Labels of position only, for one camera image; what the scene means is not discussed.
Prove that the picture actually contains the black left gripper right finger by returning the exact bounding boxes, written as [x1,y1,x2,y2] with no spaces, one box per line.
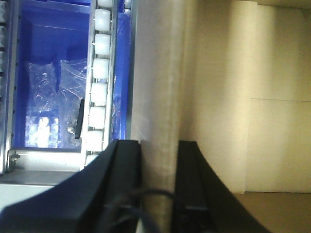
[173,141,268,233]

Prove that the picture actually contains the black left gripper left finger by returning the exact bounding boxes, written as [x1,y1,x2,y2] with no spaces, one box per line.
[0,140,141,233]

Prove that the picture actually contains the brown cardboard box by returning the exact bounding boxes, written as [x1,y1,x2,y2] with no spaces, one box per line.
[131,0,311,233]

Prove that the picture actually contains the blue bin on lower shelf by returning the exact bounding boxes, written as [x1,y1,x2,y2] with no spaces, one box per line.
[12,0,90,152]

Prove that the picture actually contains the clear plastic bag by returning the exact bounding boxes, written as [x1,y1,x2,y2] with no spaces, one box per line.
[24,59,87,150]

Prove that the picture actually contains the middle roller track rail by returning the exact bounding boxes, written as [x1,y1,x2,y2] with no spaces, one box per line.
[80,0,118,169]

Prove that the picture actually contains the roller track rail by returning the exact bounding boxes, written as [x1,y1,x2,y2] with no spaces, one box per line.
[0,0,21,176]
[80,0,118,169]

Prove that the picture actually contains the left roller track rail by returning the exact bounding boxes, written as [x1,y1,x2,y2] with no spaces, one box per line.
[0,0,21,176]

